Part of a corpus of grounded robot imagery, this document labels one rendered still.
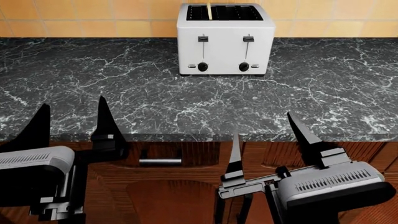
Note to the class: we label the black toaster lever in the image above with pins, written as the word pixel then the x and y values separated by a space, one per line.
pixel 203 38
pixel 248 38

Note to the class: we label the grey gripper camera box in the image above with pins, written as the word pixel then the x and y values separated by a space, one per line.
pixel 332 182
pixel 34 158

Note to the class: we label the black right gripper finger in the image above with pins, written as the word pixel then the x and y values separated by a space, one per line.
pixel 314 144
pixel 234 165

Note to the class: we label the black toaster dial knob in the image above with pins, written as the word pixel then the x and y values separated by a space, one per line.
pixel 202 66
pixel 244 66

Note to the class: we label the grey left gripper camera box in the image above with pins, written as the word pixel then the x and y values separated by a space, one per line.
pixel 34 158

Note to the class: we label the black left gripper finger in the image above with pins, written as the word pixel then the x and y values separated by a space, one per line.
pixel 107 140
pixel 37 130

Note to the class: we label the small grey toaster button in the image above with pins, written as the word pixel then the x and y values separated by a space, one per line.
pixel 191 65
pixel 255 65

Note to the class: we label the thin bread slice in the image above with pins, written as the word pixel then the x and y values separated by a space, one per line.
pixel 210 10

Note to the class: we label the grey right gripper camera box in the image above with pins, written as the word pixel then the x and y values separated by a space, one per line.
pixel 332 182

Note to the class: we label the brown wooden cabinet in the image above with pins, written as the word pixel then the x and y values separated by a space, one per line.
pixel 174 198

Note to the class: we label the white four-slot toaster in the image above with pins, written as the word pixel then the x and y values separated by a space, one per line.
pixel 224 53

